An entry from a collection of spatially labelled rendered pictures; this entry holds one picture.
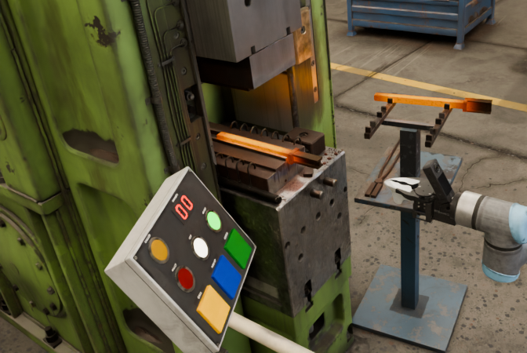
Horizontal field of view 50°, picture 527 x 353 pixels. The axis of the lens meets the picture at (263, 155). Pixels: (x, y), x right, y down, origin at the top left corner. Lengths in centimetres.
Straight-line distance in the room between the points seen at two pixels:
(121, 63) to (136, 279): 53
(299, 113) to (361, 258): 109
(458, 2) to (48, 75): 407
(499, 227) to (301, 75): 87
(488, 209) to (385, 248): 150
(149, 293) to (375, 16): 476
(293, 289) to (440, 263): 113
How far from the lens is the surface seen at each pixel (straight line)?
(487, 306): 270
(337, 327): 236
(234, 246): 139
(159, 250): 120
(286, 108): 201
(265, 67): 159
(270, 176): 171
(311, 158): 171
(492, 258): 155
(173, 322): 122
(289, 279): 186
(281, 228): 172
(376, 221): 312
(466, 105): 215
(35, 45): 173
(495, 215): 149
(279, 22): 162
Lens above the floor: 188
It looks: 29 degrees down
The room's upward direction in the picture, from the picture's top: 8 degrees counter-clockwise
